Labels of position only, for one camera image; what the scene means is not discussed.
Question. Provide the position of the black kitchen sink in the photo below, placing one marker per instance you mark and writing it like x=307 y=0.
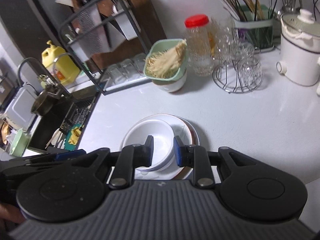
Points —
x=50 y=127

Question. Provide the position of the teal silicone mat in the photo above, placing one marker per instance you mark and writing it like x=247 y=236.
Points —
x=67 y=146

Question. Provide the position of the pale green bowl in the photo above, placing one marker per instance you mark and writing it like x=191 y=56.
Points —
x=18 y=143

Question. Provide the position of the red lid glass jar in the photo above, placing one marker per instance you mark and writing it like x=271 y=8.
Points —
x=200 y=55

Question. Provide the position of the black dish rack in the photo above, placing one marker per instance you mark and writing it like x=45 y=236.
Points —
x=85 y=7

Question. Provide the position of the yellow detergent jug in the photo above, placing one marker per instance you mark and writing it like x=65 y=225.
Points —
x=60 y=65

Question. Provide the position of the dark kitchen faucet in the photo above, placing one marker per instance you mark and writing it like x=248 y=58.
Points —
x=53 y=90

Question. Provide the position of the bundle of chopsticks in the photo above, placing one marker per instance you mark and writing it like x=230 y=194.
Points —
x=246 y=0

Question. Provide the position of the white floral plate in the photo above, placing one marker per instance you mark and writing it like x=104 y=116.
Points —
x=182 y=132

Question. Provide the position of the yellow cloth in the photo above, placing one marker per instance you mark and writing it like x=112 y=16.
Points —
x=73 y=137

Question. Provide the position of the person's left hand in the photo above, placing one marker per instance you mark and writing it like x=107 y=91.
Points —
x=8 y=215

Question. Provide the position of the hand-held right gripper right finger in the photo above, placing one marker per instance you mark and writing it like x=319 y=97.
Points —
x=178 y=152

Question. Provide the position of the white appliance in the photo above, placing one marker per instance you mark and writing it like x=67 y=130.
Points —
x=20 y=107

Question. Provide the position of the clear drinking glass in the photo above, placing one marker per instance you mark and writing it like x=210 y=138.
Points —
x=139 y=63
x=115 y=73
x=127 y=68

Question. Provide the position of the pale blue bowl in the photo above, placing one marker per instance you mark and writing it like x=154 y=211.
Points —
x=163 y=167

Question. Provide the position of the steel sink drain rack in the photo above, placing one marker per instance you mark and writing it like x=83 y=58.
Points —
x=77 y=112

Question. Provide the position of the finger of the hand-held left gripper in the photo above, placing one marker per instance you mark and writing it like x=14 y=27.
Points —
x=70 y=154

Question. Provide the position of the white plate with brown rim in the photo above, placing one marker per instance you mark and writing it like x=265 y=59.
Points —
x=187 y=174

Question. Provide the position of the dark metal pan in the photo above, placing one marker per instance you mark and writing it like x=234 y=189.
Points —
x=42 y=105

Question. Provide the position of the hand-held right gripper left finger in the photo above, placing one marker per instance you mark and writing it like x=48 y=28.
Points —
x=149 y=152

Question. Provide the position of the group of clear glass cups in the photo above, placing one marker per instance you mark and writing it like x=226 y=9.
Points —
x=245 y=55

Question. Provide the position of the enoki mushrooms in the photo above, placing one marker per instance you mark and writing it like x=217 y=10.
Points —
x=165 y=62

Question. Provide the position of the white electric cooker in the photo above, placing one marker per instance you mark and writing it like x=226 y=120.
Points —
x=297 y=55

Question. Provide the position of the green utensil caddy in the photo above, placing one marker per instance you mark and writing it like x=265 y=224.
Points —
x=250 y=23

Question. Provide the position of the chrome gooseneck faucet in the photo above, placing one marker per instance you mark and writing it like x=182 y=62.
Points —
x=65 y=53

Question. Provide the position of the white bowl with brown band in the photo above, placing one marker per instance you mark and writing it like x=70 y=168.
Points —
x=172 y=86

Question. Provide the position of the embossed metal board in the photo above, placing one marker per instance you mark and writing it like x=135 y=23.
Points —
x=87 y=35

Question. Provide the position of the brown wooden cutting board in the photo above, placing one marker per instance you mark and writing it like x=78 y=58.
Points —
x=147 y=17

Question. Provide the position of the green strainer basket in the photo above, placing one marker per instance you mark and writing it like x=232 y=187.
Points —
x=165 y=81

